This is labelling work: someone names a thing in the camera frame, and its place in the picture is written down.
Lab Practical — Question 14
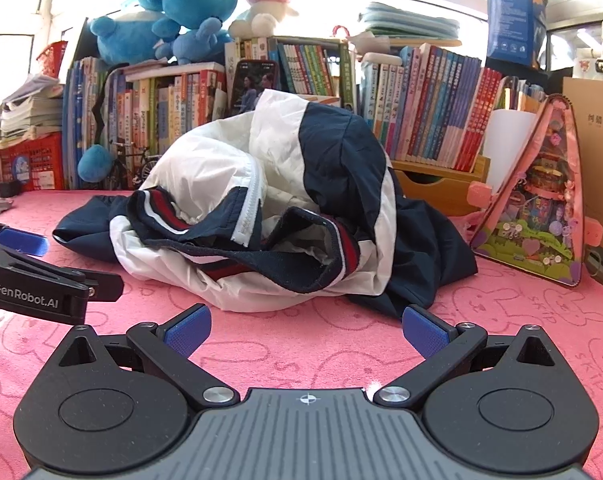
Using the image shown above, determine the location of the red plastic basket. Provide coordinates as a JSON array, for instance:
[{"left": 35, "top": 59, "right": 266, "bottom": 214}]
[{"left": 36, "top": 41, "right": 70, "bottom": 79}]

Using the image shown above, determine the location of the black smartphone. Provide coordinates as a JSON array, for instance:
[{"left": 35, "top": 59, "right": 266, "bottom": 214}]
[{"left": 228, "top": 60, "right": 280, "bottom": 119}]

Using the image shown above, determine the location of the wooden drawer organiser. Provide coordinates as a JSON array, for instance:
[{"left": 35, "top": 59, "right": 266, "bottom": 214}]
[{"left": 391, "top": 155, "right": 492, "bottom": 218}]

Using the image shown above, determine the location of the row of red blue-spined books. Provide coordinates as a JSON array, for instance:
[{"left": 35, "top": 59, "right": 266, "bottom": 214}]
[{"left": 399, "top": 44, "right": 506, "bottom": 172}]

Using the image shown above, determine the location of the row of thin blue books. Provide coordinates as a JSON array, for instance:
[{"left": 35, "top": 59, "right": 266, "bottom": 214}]
[{"left": 62, "top": 56, "right": 109, "bottom": 192}]

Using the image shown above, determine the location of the row of thick colourful books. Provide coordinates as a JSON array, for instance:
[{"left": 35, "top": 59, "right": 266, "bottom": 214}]
[{"left": 105, "top": 62, "right": 228, "bottom": 162}]

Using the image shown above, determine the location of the navy and white jacket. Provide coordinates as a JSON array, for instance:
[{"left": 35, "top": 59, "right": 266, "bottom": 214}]
[{"left": 51, "top": 89, "right": 479, "bottom": 320}]

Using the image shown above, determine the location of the blue carton box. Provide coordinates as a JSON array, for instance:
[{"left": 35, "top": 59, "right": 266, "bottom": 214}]
[{"left": 485, "top": 0, "right": 548, "bottom": 72}]

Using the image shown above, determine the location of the blue white whale plush toy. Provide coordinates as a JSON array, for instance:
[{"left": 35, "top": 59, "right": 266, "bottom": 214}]
[{"left": 88, "top": 10, "right": 182, "bottom": 66}]

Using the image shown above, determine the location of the white box with metal clip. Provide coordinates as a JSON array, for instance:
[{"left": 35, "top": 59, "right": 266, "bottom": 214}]
[{"left": 574, "top": 56, "right": 603, "bottom": 81}]

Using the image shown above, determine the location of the row of pale blue books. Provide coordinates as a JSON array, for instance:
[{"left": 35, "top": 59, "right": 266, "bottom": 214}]
[{"left": 360, "top": 51, "right": 409, "bottom": 136}]

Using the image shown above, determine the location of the pink triangular toy pack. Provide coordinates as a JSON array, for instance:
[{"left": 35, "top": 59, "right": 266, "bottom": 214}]
[{"left": 469, "top": 95, "right": 603, "bottom": 288}]

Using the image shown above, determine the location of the white paper sheet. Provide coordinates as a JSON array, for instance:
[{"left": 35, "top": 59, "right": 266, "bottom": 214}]
[{"left": 481, "top": 109, "right": 543, "bottom": 196}]

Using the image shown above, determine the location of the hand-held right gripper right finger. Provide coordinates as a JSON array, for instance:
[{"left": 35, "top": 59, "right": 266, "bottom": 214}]
[{"left": 373, "top": 305, "right": 557, "bottom": 408}]

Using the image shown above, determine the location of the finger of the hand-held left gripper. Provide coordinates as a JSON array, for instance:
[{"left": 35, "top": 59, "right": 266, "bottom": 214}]
[
  {"left": 0, "top": 220, "right": 50, "bottom": 259},
  {"left": 0, "top": 237, "right": 125, "bottom": 304}
]

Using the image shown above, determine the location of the stack of paper workbooks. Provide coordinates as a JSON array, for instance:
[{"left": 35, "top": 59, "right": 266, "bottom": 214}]
[{"left": 0, "top": 72, "right": 65, "bottom": 150}]

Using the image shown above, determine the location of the row of green-spined books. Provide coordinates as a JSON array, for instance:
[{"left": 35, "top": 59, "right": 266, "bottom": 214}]
[{"left": 225, "top": 36, "right": 357, "bottom": 112}]

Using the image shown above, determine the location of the black model bicycle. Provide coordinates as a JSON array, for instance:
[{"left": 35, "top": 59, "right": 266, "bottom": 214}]
[{"left": 104, "top": 140, "right": 160, "bottom": 191}]

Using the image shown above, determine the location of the brown cardboard box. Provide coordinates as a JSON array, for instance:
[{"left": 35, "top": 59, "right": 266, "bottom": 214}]
[{"left": 561, "top": 76, "right": 603, "bottom": 297}]

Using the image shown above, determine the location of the stack of pale blue folders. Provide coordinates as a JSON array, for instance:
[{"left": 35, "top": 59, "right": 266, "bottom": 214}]
[{"left": 358, "top": 2, "right": 463, "bottom": 42}]

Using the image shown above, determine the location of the black strap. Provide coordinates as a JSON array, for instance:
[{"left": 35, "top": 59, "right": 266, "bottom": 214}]
[{"left": 92, "top": 69, "right": 113, "bottom": 152}]

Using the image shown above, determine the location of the red plastic crate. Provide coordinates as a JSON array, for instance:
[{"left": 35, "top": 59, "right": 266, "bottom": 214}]
[{"left": 0, "top": 132, "right": 65, "bottom": 194}]

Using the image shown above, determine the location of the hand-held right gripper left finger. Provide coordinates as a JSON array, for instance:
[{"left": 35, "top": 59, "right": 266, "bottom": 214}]
[{"left": 56, "top": 304, "right": 241, "bottom": 408}]

